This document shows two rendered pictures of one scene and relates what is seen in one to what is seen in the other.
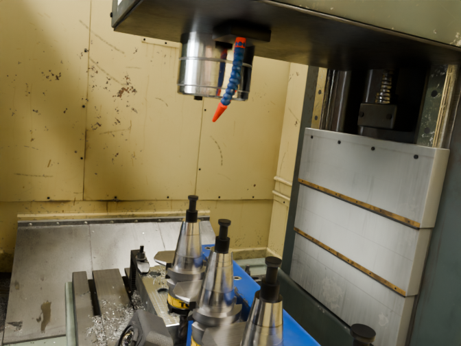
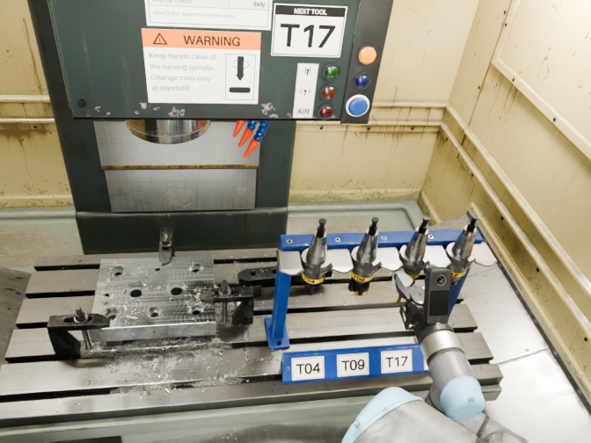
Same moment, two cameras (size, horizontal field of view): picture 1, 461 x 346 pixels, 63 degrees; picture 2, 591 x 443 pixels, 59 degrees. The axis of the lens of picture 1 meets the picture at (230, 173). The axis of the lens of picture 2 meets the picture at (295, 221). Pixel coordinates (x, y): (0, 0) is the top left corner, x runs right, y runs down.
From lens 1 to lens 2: 1.07 m
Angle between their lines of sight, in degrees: 74
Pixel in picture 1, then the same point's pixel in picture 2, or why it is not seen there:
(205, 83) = (204, 123)
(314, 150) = not seen: hidden behind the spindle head
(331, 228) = (163, 148)
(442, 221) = not seen: hidden behind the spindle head
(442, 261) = (272, 133)
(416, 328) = (260, 180)
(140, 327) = (442, 272)
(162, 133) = not seen: outside the picture
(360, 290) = (213, 182)
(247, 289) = (352, 238)
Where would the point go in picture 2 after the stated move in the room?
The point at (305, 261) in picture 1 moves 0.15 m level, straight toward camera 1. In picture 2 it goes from (133, 189) to (171, 206)
